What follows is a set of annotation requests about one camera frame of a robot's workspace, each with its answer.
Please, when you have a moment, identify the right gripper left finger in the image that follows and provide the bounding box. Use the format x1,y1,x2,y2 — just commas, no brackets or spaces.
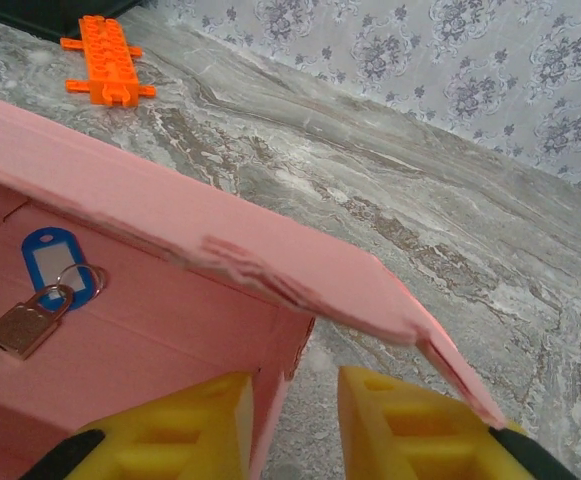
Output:
29,372,256,480

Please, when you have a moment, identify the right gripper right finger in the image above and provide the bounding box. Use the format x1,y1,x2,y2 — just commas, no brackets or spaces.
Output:
337,364,579,480

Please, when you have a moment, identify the blue key tag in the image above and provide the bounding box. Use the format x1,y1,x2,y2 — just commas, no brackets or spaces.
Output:
21,227,96,312

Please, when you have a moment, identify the pink paper box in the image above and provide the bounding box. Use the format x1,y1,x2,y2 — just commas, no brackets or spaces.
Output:
0,88,507,480

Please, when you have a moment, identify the silver key ring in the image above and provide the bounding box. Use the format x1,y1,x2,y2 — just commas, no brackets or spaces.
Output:
54,263,106,299

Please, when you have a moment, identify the small brass padlock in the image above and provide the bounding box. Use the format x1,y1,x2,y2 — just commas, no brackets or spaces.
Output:
0,284,76,362

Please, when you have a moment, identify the orange toy brick plate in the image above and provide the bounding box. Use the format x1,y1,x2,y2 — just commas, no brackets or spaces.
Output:
59,14,157,109

